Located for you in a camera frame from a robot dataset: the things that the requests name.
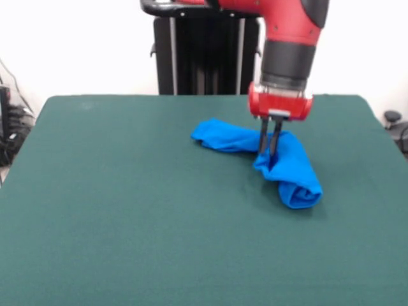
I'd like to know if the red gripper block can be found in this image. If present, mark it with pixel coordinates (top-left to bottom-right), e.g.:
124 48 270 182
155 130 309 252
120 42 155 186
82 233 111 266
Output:
248 81 314 159

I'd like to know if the blue printed t-shirt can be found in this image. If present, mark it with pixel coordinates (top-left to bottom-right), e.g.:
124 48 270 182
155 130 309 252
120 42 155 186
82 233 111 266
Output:
190 117 324 210

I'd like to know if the black chair part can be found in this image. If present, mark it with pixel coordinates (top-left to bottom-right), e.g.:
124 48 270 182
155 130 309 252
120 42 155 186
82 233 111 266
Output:
383 110 408 160

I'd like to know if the dark green table cloth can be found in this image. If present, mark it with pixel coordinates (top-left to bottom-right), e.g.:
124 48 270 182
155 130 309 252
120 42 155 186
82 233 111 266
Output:
0 94 408 306

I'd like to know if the black electronics box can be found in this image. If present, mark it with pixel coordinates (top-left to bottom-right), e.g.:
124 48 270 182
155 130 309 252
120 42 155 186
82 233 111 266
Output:
0 85 13 141

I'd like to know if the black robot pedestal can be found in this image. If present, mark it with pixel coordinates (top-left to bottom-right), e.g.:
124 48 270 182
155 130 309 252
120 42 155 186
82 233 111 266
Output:
140 0 275 96

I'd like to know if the black cable bundle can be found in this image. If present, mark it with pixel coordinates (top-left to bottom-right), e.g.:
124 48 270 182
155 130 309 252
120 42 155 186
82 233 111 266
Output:
0 57 38 168

